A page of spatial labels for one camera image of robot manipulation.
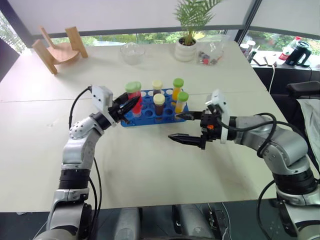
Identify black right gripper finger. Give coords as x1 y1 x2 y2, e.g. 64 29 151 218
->
167 133 207 151
175 111 204 122

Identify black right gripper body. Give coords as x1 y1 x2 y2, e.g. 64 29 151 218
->
199 109 224 145

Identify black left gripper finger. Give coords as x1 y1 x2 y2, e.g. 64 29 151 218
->
114 92 130 104
119 96 141 114

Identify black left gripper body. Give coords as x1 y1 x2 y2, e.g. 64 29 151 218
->
107 100 131 124

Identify red tube with green cap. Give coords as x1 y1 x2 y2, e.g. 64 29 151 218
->
125 81 144 118

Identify blue test tube rack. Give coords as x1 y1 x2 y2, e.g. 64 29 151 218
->
120 88 191 128

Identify yellow tube with green cap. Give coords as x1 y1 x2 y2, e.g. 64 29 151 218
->
174 91 190 115

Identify orange tube with green cap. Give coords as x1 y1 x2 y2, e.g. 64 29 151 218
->
171 77 185 101

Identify brown tube with cream cap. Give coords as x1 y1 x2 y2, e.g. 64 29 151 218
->
151 79 164 97
153 93 166 119

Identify clear glass bowl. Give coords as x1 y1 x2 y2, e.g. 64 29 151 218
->
119 41 147 67

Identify small coloured pieces in bowl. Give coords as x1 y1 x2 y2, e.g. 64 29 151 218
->
198 50 223 66

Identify white ribbed plant pot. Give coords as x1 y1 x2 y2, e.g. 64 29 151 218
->
173 37 198 62

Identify clear plastic bag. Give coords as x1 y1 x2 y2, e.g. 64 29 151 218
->
195 34 226 67

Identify wooden curved stand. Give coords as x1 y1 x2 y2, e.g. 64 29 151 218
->
31 25 89 76

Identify white cup on sill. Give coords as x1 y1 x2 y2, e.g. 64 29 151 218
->
239 40 258 64

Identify white cloth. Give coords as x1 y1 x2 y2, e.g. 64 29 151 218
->
298 98 320 157

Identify black chair armrest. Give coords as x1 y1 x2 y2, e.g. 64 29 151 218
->
285 80 320 99

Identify green palm plant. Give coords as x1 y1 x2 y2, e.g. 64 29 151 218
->
172 0 224 46

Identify grey rounded shape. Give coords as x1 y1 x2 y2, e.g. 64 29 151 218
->
116 206 141 240

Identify clear bottle with red cap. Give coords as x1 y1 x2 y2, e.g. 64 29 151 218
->
278 36 303 63

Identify black electric kettle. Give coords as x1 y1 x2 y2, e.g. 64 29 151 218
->
284 39 313 68

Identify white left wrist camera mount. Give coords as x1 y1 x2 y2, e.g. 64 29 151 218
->
90 84 118 128

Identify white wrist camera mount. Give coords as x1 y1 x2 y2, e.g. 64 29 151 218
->
204 88 232 145
90 84 118 128

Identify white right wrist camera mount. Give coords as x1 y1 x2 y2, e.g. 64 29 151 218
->
204 88 232 145

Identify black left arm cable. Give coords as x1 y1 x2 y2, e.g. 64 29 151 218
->
68 86 103 226

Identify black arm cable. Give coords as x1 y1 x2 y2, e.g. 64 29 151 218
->
68 86 103 226
216 112 278 158

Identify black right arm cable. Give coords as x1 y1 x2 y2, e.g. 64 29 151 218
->
216 112 278 158

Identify white charging cable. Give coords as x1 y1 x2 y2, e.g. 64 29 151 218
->
268 63 276 94

